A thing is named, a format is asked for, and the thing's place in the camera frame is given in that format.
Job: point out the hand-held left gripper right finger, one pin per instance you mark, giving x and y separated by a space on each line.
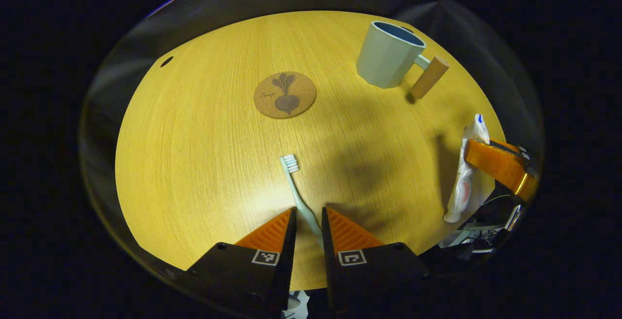
330 265

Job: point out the round cork coaster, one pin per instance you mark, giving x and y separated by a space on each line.
285 95

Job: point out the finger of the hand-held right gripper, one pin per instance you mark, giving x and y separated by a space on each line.
495 163

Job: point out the white toothpaste tube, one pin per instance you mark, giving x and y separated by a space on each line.
464 183

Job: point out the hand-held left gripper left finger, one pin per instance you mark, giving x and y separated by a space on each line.
284 260

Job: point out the pale green toothbrush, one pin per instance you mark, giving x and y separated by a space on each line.
290 163

